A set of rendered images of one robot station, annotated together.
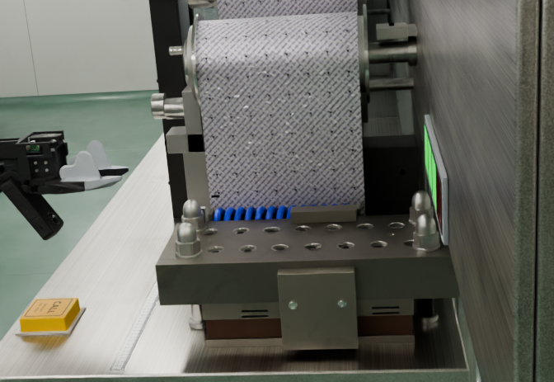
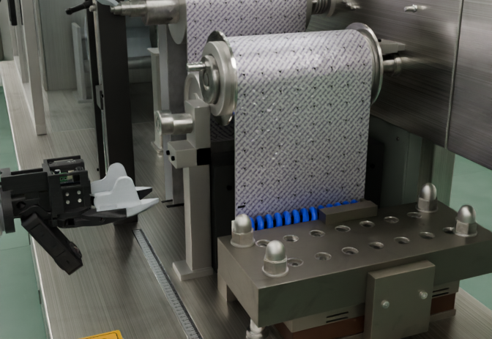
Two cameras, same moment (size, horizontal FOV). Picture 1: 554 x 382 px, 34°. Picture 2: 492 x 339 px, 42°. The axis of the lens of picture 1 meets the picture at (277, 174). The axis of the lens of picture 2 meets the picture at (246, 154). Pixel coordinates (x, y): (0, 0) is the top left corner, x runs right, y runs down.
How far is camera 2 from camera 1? 0.71 m
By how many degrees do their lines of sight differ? 27
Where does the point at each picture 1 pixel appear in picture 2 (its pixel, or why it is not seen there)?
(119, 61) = not seen: outside the picture
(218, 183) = (244, 194)
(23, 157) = (57, 190)
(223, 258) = (314, 270)
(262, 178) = (284, 185)
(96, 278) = (99, 302)
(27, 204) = (55, 239)
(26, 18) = not seen: outside the picture
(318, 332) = (400, 324)
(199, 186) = (202, 197)
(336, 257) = (411, 252)
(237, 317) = (322, 323)
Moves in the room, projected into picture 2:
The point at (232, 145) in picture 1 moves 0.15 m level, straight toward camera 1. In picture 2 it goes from (261, 157) to (318, 188)
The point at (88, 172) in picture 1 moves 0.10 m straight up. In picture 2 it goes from (128, 198) to (124, 130)
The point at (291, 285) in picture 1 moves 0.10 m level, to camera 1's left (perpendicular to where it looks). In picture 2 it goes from (385, 285) to (325, 304)
